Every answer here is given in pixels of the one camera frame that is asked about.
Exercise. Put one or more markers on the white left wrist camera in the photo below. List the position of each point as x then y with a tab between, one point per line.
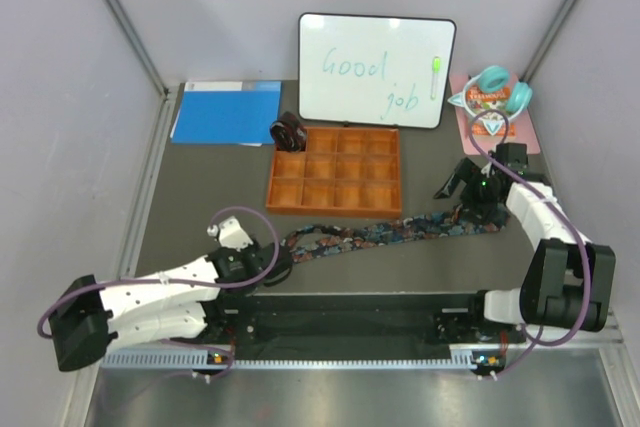
230	234

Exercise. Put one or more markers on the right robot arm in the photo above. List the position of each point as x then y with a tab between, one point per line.
569	280

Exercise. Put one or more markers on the orange book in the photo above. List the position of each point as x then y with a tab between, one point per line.
492	124

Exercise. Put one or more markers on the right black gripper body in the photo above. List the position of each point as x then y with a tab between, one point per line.
478	198

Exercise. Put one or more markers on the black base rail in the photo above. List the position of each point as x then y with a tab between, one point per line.
350	327

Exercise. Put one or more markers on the pink mat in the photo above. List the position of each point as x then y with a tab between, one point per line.
523	127

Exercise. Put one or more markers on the rolled dark red tie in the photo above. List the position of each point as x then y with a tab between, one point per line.
288	133

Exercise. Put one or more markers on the white dry-erase board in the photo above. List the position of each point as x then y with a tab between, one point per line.
372	70

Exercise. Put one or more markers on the navy floral tie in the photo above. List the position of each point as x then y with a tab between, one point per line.
317	240

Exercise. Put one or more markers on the teal cat-ear headphones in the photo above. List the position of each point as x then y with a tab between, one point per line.
493	90

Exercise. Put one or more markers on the green marker pen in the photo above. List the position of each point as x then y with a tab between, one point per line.
436	68

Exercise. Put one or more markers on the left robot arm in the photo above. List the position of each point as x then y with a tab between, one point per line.
183	304

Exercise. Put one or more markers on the blue folder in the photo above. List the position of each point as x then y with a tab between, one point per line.
227	113

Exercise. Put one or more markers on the grey cable duct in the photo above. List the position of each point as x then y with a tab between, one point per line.
156	358

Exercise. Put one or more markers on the orange compartment tray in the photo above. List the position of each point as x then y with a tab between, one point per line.
342	172

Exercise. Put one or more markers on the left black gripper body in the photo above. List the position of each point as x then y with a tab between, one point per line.
245	251

